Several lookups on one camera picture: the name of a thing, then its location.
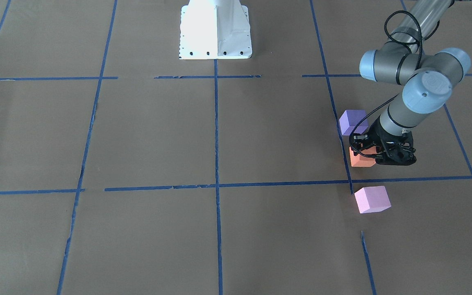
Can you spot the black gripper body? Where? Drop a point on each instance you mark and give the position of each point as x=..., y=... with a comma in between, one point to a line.
x=376, y=132

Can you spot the orange foam block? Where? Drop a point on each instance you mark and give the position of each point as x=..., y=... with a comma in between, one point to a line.
x=359, y=161

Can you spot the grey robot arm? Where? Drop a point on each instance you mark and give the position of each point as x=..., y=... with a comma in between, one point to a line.
x=428, y=82

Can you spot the purple foam block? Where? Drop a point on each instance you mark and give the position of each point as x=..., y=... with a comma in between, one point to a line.
x=350, y=118

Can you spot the pink foam block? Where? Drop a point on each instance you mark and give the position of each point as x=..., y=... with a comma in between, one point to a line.
x=372, y=199

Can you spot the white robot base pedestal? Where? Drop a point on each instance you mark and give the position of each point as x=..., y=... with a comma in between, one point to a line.
x=215, y=29

